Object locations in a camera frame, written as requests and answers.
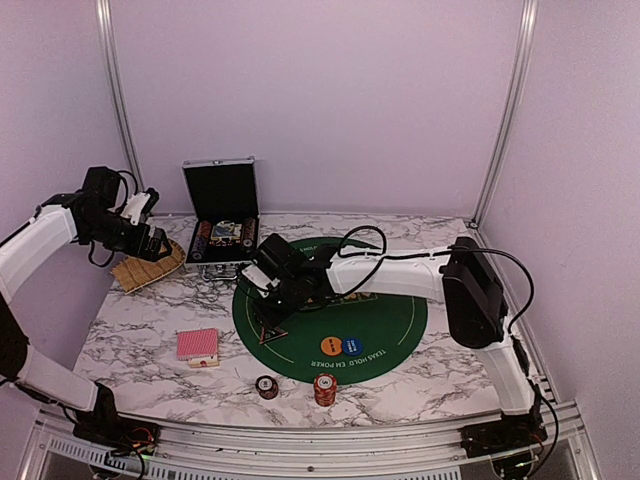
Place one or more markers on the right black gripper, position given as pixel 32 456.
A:
pixel 269 318

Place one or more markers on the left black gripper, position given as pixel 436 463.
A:
pixel 149 253

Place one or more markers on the black triangular all-in button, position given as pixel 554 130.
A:
pixel 270 334

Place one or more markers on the orange round blind button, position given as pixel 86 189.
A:
pixel 331 346

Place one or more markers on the dark brown poker chip stack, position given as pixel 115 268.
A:
pixel 267 387

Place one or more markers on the red poker chip stack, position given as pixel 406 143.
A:
pixel 325 389

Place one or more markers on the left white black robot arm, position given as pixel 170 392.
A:
pixel 37 266

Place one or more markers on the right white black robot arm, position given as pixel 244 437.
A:
pixel 459 276

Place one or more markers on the woven bamboo tray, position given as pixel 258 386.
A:
pixel 132 274

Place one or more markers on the red purple chip row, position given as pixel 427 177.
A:
pixel 201 241

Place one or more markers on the blue card deck in case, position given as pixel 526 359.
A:
pixel 225 232

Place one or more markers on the aluminium poker chip case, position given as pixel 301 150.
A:
pixel 222 189

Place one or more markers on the red playing card deck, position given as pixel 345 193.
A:
pixel 197 343

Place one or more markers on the playing card box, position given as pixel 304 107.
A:
pixel 204 361

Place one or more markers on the dark red chip row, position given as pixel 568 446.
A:
pixel 248 233

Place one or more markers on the round green poker mat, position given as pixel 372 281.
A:
pixel 390 327

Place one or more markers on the blue round blind button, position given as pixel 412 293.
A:
pixel 352 346

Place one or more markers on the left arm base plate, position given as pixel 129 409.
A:
pixel 124 435

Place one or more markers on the left aluminium frame post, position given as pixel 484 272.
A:
pixel 109 49

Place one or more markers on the aluminium frame post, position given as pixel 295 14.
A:
pixel 513 100
pixel 109 49

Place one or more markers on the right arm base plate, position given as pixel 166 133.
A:
pixel 500 436

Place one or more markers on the right aluminium frame post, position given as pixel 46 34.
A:
pixel 513 100

